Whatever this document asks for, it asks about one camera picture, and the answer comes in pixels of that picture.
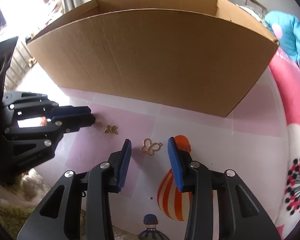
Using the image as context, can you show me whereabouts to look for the white fluffy blanket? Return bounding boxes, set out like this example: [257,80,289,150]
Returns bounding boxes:
[0,171,138,239]

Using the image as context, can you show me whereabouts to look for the brown cardboard box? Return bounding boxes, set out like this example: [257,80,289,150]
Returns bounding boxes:
[27,0,279,117]

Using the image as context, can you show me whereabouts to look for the pink floral blanket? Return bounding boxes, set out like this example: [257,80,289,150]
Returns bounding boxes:
[268,48,300,239]

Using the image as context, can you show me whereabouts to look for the wooden chair frame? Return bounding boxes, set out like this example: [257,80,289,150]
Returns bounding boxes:
[244,0,268,14]

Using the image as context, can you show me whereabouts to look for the bronze butterfly charm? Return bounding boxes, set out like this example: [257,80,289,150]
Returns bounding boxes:
[105,125,118,135]

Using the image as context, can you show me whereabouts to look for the gold butterfly outline charm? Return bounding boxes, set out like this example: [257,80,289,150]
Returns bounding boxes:
[140,138,163,155]

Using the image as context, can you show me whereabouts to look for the blue patterned quilt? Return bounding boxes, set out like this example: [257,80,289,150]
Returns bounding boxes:
[264,11,300,69]

